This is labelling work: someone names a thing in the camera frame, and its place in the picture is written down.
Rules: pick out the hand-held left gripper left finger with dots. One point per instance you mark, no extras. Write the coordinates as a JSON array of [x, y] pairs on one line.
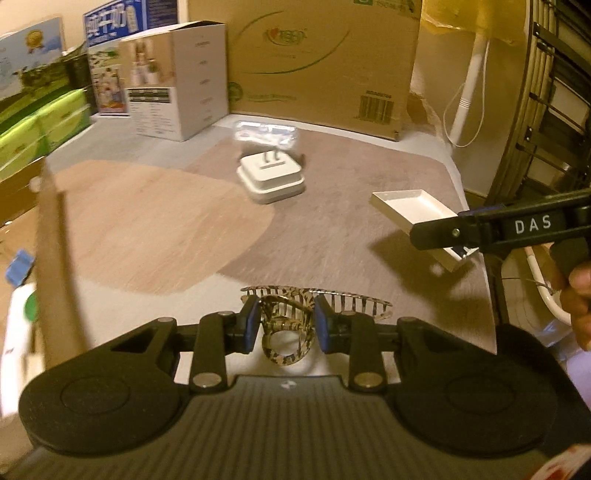
[[249, 327]]

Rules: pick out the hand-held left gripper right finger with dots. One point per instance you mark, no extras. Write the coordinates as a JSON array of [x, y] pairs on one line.
[[323, 327]]

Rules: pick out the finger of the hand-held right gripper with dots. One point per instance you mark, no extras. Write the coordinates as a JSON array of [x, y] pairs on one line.
[[443, 233]]

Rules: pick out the tortoiseshell hair claw clip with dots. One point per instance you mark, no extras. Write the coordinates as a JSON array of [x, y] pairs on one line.
[[281, 323]]

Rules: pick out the white shallow tray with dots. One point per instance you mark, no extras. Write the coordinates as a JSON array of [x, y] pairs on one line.
[[415, 205]]

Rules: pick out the person's right hand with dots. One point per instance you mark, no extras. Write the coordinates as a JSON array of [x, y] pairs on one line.
[[581, 304]]

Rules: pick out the black metal rack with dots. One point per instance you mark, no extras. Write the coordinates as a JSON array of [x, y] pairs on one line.
[[568, 92]]

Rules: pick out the white square box with lid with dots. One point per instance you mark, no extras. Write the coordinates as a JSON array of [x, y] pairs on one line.
[[270, 177]]

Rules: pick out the clear plastic package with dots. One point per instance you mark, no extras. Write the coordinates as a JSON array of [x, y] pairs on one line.
[[263, 134]]

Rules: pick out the large brown cardboard box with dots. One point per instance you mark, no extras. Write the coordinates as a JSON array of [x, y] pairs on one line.
[[300, 69]]

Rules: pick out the yellow plastic cover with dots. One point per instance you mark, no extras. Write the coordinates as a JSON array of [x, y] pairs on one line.
[[461, 14]]

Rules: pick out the white product box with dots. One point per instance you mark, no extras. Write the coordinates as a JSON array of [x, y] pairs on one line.
[[198, 78]]

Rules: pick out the green tissue pack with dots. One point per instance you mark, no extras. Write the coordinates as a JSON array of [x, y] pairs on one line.
[[21, 147], [64, 120]]

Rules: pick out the colourful printed box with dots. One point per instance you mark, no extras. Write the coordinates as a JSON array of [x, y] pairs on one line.
[[106, 83]]

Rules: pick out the blue milk carton box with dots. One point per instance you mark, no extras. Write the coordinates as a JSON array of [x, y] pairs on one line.
[[120, 23]]

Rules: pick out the cow picture carton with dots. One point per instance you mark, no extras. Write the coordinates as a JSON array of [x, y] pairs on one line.
[[27, 60]]

